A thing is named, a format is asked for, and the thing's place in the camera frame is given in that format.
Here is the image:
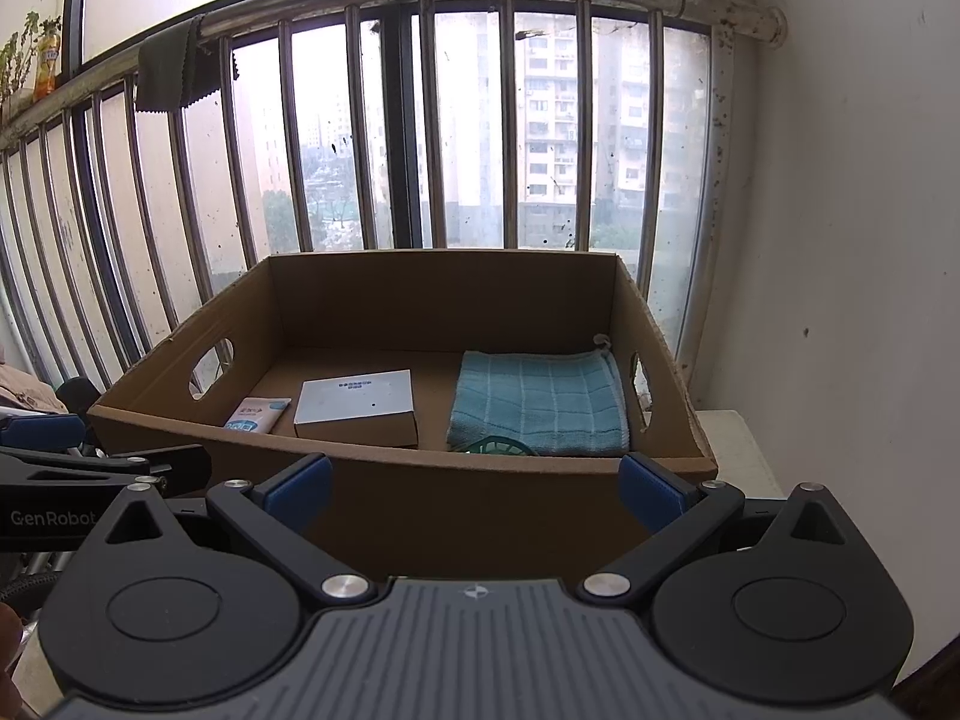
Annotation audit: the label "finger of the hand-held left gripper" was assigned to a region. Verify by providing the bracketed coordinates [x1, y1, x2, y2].
[0, 414, 86, 452]
[0, 444, 211, 500]

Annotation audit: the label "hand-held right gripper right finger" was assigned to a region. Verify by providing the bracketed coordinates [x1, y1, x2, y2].
[576, 452, 852, 607]

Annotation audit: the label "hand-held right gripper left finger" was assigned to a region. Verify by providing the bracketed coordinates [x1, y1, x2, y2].
[101, 454, 377, 607]

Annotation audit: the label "white and blue tube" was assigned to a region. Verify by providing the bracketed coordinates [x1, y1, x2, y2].
[222, 396, 293, 436]

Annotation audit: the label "white box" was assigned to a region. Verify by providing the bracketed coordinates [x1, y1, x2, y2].
[293, 369, 419, 449]

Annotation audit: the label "light blue checked cloth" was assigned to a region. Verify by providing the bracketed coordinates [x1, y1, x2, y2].
[447, 335, 631, 458]

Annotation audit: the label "brown cardboard box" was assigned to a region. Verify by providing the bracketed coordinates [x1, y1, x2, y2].
[88, 251, 719, 586]

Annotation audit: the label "green glass ashtray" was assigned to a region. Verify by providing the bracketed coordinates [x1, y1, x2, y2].
[463, 433, 538, 458]

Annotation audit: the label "person's left hand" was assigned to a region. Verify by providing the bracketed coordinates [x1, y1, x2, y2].
[0, 604, 23, 691]

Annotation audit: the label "black wheelchair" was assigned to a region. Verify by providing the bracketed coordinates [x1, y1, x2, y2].
[0, 377, 104, 620]

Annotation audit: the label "orange bottle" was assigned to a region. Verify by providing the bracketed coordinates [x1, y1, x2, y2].
[34, 30, 62, 100]

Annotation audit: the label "apartment buildings outside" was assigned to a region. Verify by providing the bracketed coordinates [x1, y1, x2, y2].
[517, 11, 661, 248]

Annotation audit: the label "dark green cloth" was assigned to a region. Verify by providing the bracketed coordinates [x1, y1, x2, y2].
[135, 15, 241, 115]

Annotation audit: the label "potted plant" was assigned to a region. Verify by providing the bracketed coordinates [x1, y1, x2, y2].
[0, 11, 42, 110]

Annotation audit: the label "metal window railing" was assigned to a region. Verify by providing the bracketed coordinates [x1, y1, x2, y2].
[0, 0, 788, 391]

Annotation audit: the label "black window frame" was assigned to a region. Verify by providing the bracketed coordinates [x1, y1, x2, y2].
[64, 0, 725, 256]

